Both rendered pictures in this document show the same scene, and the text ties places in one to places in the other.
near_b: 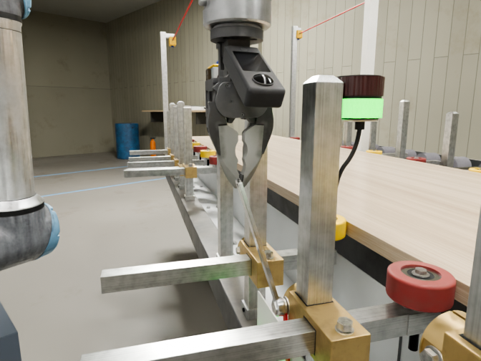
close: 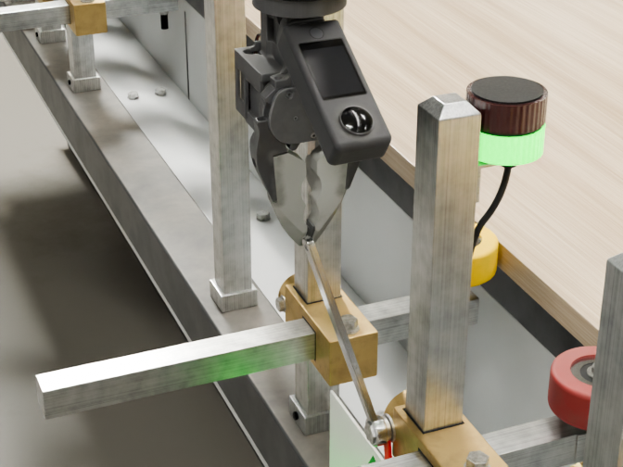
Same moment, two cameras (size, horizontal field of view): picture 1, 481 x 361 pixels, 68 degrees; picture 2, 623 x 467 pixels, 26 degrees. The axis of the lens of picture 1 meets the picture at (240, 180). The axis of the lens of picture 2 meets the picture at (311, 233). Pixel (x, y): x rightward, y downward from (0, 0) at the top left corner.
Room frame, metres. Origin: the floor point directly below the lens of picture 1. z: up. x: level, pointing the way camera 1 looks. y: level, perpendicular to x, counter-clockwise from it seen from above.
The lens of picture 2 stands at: (-0.46, 0.11, 1.52)
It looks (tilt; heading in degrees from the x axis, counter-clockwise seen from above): 28 degrees down; 353
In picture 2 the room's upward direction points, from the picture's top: straight up
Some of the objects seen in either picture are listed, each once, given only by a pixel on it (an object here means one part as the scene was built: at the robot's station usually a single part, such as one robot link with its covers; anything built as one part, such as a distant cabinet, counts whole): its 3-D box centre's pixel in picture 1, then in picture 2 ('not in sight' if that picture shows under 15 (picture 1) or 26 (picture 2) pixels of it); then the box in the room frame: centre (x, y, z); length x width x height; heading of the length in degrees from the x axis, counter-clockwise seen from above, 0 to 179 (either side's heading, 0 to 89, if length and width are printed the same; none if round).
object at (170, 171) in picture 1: (175, 172); (40, 16); (1.58, 0.29, 0.84); 0.43 x 0.03 x 0.04; 106
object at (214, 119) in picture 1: (224, 122); (280, 146); (0.49, 0.02, 1.09); 0.05 x 0.02 x 0.09; 106
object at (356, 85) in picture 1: (357, 87); (505, 104); (0.45, -0.14, 1.14); 0.06 x 0.06 x 0.02
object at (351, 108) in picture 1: (356, 108); (503, 135); (0.45, -0.14, 1.11); 0.06 x 0.06 x 0.02
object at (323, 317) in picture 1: (323, 323); (447, 455); (0.41, -0.11, 0.84); 0.13 x 0.06 x 0.05; 16
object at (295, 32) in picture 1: (295, 94); not in sight; (3.20, -0.48, 1.25); 0.09 x 0.08 x 1.10; 16
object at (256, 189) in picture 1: (255, 207); (317, 224); (0.68, -0.03, 0.93); 0.03 x 0.03 x 0.48; 16
